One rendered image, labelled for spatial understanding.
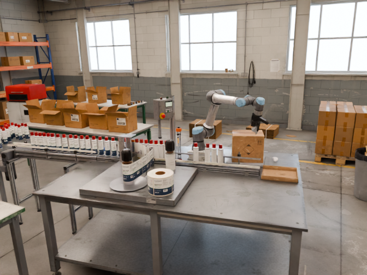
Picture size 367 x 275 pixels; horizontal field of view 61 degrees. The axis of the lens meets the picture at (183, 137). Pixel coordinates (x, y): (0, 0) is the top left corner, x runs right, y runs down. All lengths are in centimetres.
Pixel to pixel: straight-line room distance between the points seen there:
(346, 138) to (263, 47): 331
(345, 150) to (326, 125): 52
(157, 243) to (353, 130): 414
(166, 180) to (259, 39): 617
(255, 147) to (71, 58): 885
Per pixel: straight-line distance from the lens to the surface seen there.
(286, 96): 803
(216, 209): 229
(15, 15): 1133
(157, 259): 257
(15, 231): 277
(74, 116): 518
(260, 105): 286
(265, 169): 302
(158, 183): 232
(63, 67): 1144
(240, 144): 306
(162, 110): 298
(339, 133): 579
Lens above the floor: 192
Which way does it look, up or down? 16 degrees down
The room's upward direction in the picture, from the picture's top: 1 degrees counter-clockwise
